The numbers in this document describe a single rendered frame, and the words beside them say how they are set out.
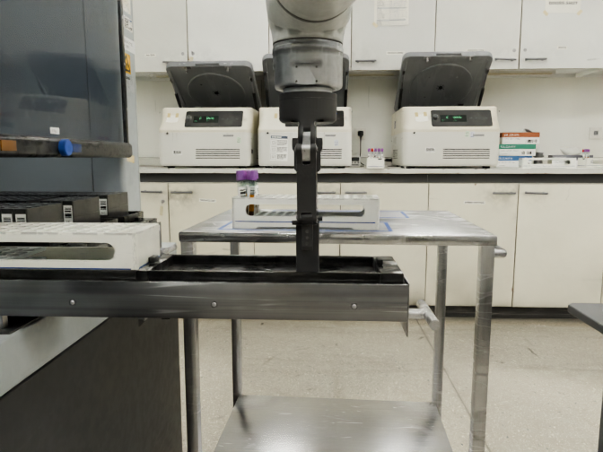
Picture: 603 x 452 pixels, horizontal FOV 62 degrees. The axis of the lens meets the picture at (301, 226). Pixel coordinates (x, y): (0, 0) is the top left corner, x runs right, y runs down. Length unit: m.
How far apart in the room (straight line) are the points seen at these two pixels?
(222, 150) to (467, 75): 1.58
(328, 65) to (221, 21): 2.81
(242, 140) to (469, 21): 1.56
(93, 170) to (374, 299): 0.88
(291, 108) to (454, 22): 2.86
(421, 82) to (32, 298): 2.94
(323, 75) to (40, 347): 0.54
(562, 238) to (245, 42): 2.24
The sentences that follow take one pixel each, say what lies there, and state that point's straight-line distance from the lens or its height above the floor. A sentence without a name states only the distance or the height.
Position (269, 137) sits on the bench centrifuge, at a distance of 3.00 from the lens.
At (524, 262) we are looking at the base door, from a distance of 3.25.
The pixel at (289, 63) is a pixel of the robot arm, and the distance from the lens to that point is 0.64.
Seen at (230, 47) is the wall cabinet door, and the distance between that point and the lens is 3.39.
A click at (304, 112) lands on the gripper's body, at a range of 0.63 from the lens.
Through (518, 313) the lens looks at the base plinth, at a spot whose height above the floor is 0.03.
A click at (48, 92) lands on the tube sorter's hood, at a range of 1.00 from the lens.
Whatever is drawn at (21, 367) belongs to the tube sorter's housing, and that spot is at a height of 0.69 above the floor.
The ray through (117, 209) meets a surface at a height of 0.84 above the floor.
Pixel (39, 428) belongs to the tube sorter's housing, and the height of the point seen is 0.58.
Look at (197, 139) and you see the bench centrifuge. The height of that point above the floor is 1.07.
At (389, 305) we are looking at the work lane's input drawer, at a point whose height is 0.78.
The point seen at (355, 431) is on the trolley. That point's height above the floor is 0.28.
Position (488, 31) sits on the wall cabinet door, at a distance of 3.50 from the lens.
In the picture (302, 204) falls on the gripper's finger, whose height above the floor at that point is 0.91.
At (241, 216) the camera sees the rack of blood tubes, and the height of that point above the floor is 0.84.
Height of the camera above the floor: 0.96
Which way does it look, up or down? 8 degrees down
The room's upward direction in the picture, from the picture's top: straight up
